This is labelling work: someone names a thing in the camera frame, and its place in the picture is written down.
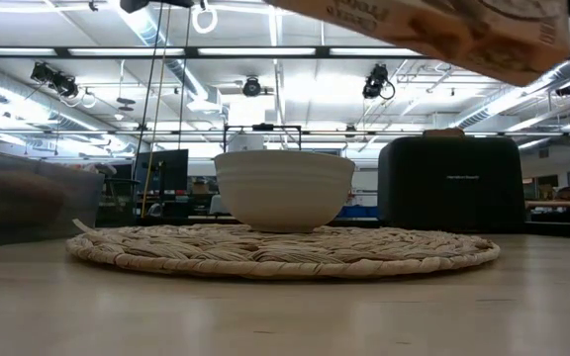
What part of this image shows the orange cereal box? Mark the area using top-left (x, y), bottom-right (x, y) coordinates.
top-left (263, 0), bottom-right (570, 88)

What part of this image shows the brown toast slice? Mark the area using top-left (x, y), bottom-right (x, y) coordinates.
top-left (422, 128), bottom-right (466, 139)

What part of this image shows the white bowl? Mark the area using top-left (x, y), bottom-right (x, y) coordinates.
top-left (213, 149), bottom-right (356, 234)

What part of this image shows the wooden background table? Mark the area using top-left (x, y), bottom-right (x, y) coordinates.
top-left (524, 199), bottom-right (570, 210)

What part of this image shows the black toaster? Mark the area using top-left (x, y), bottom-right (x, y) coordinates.
top-left (377, 135), bottom-right (527, 233)

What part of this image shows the blue bin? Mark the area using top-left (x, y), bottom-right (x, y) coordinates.
top-left (336, 205), bottom-right (380, 220)

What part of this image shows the white cylinder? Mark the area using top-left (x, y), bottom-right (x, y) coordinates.
top-left (227, 133), bottom-right (265, 152)

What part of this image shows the round woven placemat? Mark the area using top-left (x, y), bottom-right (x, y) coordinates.
top-left (65, 219), bottom-right (502, 281)

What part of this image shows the black computer monitor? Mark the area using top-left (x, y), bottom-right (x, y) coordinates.
top-left (133, 148), bottom-right (190, 181)

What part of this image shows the clear plastic container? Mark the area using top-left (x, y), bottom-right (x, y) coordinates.
top-left (0, 146), bottom-right (107, 248)

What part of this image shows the black aluminium table frame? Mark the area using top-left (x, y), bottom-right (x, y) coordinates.
top-left (95, 215), bottom-right (570, 239)

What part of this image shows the black metal stand frame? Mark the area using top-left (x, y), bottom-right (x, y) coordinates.
top-left (223, 123), bottom-right (303, 153)

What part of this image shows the white hanging ring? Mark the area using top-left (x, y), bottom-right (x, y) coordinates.
top-left (190, 2), bottom-right (220, 36)

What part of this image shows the thin black hanging cable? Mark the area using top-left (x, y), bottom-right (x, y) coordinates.
top-left (133, 0), bottom-right (166, 165)
top-left (178, 0), bottom-right (192, 150)

